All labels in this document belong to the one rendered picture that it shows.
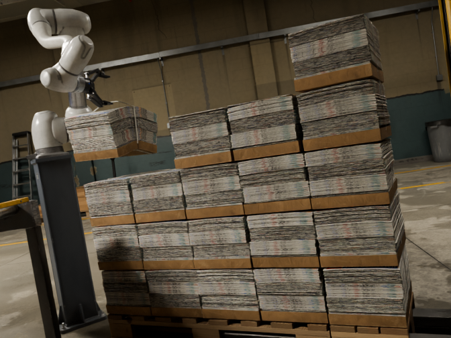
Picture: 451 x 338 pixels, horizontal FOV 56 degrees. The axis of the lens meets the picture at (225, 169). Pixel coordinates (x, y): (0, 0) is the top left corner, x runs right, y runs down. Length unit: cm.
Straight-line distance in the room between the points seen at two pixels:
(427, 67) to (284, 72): 269
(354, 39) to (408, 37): 759
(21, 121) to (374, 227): 903
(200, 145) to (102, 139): 55
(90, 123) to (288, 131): 100
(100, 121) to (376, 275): 140
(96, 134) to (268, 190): 92
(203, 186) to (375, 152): 73
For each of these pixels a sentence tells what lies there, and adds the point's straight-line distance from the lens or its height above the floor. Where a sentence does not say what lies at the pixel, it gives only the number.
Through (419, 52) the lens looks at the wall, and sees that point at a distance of 925.
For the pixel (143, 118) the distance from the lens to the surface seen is 235.
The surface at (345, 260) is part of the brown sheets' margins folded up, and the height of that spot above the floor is 40.
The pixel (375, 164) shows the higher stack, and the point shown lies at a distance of 164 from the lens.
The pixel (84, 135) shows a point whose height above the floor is 107.
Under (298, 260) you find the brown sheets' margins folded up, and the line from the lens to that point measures 178.
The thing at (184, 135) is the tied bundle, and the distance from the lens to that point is 190.
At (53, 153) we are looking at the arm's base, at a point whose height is 102.
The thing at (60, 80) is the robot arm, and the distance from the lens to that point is 211.
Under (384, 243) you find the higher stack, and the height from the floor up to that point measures 46.
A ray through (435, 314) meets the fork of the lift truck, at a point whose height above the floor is 7.
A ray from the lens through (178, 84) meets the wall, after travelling 891.
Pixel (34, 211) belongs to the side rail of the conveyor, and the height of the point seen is 75.
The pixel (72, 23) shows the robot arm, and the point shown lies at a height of 170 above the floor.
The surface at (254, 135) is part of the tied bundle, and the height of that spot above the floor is 93.
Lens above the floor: 90
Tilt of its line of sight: 3 degrees down
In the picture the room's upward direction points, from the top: 9 degrees counter-clockwise
